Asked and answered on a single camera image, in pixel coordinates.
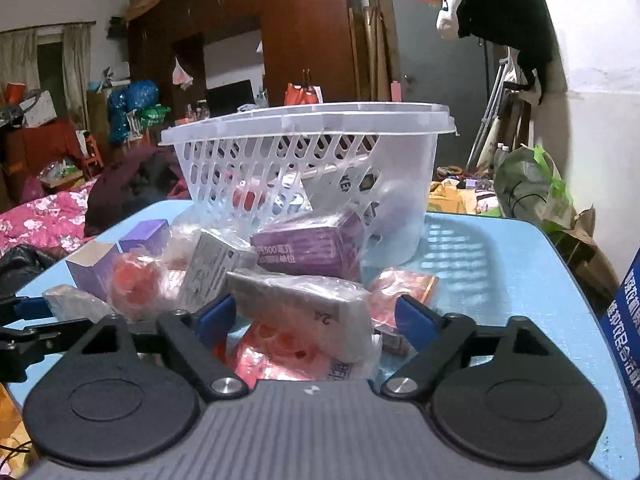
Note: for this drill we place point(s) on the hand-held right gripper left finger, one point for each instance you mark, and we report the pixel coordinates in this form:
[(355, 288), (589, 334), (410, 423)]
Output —
[(216, 316)]

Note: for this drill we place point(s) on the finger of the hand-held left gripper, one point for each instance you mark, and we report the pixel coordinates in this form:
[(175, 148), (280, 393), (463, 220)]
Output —
[(30, 337), (31, 308)]

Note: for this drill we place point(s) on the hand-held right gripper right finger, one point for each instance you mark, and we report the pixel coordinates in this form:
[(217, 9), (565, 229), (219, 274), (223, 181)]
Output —
[(414, 312)]

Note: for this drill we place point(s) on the orange-red packet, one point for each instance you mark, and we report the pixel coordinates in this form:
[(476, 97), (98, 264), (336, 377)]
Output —
[(405, 287), (270, 355), (132, 280)]

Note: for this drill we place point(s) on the pale plastic-wrapped packet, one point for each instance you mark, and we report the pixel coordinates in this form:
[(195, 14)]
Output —
[(70, 300)]

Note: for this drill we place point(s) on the grey white box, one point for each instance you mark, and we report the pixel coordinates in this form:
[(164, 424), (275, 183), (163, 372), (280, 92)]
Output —
[(215, 260)]

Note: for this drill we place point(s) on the white lilac box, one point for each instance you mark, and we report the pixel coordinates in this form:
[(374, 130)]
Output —
[(87, 265)]

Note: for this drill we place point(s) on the dark purple medicine box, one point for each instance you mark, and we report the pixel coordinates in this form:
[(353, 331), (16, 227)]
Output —
[(305, 250)]

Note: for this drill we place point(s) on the small red packet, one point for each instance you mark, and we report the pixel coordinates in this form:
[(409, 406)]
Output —
[(250, 196)]

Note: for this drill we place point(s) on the clear plastic basket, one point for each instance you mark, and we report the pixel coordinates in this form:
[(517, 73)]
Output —
[(400, 170)]

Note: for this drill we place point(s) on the white box with black print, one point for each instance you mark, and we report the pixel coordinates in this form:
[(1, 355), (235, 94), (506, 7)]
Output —
[(340, 185)]

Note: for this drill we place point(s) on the black plastic bag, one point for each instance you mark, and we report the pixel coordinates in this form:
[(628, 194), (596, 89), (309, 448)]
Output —
[(22, 265)]

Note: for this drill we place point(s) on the pink floral bedding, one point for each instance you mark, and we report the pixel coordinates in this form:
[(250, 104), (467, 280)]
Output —
[(40, 220)]

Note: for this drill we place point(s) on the orange patterned blanket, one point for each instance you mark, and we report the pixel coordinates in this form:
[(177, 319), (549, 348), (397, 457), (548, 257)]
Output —
[(450, 200)]

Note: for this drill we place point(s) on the dark maroon clothes pile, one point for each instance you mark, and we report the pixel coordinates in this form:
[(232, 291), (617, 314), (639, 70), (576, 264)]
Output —
[(125, 185)]

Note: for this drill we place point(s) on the red cloth-covered furniture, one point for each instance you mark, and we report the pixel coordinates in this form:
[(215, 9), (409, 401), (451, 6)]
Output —
[(45, 145)]

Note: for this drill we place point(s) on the red plastic stool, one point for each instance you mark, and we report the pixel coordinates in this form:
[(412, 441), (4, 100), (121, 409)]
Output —
[(92, 152)]

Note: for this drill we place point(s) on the green plastic bag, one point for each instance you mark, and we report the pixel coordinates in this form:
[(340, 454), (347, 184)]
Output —
[(525, 185)]

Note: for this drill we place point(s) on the plastic water bottles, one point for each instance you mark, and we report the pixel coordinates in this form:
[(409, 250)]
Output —
[(501, 156)]

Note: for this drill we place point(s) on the brown paper bag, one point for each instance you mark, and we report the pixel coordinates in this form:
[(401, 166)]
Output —
[(585, 255)]

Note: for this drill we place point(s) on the white patterned gift bag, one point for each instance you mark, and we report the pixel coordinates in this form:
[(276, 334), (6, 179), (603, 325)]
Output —
[(37, 110)]

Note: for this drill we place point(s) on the green plastic basket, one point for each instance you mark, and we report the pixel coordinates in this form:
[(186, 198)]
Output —
[(152, 116)]

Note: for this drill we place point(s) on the blue shopping bag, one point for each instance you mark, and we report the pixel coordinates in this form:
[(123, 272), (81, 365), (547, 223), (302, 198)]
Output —
[(625, 320)]

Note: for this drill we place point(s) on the black monitor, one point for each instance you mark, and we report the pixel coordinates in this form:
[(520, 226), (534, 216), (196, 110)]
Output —
[(230, 97)]

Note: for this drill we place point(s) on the pink roll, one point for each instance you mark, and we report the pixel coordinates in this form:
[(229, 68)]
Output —
[(397, 91)]

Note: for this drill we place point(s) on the blue plastic bags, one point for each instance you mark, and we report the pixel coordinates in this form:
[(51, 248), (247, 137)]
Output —
[(130, 105)]

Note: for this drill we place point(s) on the metal crutches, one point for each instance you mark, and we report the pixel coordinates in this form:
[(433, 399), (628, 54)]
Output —
[(492, 95)]

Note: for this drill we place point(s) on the red white shopping bag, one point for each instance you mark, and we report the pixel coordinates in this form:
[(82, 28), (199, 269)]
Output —
[(302, 95)]

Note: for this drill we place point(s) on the beige curtain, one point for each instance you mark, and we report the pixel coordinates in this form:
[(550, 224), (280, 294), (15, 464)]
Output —
[(17, 60), (77, 70)]

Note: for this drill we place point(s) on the small hanging plastic bag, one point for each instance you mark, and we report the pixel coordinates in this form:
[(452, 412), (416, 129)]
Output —
[(181, 74)]

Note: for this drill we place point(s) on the grey door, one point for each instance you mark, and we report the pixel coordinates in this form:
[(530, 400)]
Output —
[(430, 60)]

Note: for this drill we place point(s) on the wooden planks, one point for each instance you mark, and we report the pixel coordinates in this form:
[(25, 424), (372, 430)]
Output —
[(375, 40)]

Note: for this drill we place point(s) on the dark wooden wardrobe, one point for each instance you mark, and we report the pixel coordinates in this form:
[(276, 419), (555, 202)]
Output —
[(300, 35)]

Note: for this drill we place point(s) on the hanging white black garment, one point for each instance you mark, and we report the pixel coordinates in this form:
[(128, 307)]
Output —
[(510, 15)]

